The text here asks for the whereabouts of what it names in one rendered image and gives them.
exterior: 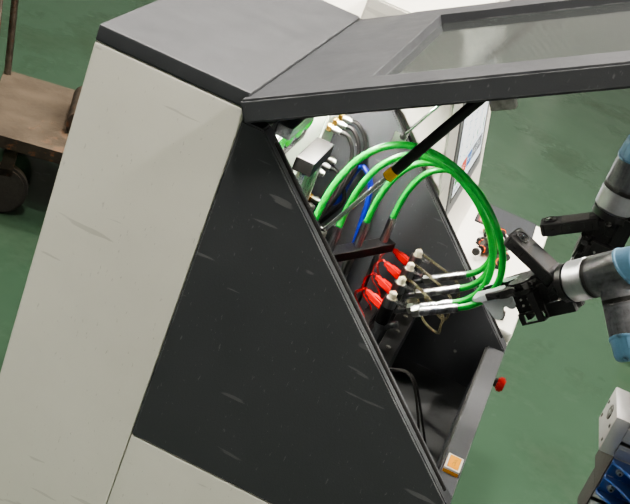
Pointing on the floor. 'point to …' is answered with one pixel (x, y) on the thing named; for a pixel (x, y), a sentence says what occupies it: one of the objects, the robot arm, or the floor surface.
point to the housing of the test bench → (129, 232)
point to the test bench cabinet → (170, 480)
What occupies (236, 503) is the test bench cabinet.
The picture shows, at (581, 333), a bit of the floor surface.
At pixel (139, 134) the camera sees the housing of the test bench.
